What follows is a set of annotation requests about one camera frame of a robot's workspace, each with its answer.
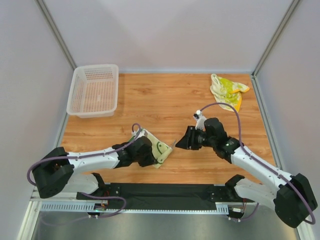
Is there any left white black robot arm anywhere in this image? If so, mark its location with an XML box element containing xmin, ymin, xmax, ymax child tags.
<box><xmin>28</xmin><ymin>136</ymin><xmax>157</xmax><ymax>199</ymax></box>

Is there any aluminium frame rail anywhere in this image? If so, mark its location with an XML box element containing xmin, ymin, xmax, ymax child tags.
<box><xmin>29</xmin><ymin>184</ymin><xmax>305</xmax><ymax>206</ymax></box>

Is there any green patterned towel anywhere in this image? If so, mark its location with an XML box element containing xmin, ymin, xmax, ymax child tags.
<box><xmin>139</xmin><ymin>128</ymin><xmax>174</xmax><ymax>169</ymax></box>

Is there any white perforated plastic basket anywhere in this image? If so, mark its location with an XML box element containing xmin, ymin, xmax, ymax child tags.
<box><xmin>66</xmin><ymin>64</ymin><xmax>119</xmax><ymax>118</ymax></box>

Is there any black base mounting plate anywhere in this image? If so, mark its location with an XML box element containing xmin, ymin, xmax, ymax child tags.
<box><xmin>92</xmin><ymin>183</ymin><xmax>244</xmax><ymax>210</ymax></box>

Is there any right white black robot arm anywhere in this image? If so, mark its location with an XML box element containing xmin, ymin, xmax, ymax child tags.
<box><xmin>175</xmin><ymin>118</ymin><xmax>318</xmax><ymax>228</ymax></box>

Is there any white yellow patterned towel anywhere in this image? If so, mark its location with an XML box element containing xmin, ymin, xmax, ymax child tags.
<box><xmin>209</xmin><ymin>73</ymin><xmax>250</xmax><ymax>112</ymax></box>

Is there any white cable duct strip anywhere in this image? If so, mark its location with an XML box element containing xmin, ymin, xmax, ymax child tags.
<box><xmin>40</xmin><ymin>201</ymin><xmax>229</xmax><ymax>215</ymax></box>

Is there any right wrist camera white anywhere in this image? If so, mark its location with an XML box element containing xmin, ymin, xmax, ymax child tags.
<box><xmin>193</xmin><ymin>109</ymin><xmax>207</xmax><ymax>131</ymax></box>

